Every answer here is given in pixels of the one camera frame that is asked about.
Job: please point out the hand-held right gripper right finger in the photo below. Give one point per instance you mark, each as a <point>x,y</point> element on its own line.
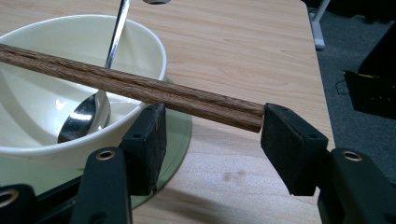
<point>292,149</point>

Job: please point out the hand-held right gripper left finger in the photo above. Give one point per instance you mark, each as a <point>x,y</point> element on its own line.
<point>146,149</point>

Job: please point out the brown wooden chopstick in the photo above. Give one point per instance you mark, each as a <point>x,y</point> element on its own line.
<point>124,77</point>
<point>124,91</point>

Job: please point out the cream ceramic bowl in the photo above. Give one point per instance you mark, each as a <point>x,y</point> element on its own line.
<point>34,102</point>

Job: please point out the green round plate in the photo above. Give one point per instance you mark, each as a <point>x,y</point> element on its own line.
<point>177,140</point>

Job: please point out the metal spoon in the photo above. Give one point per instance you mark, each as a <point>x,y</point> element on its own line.
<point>81,121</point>

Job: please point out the black stand base hazard tape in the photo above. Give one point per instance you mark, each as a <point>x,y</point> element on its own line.
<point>373,90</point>

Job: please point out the white metal stand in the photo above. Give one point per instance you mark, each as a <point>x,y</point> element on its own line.
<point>318,28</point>

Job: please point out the grey table grommet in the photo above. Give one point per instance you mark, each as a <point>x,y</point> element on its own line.
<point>156,1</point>

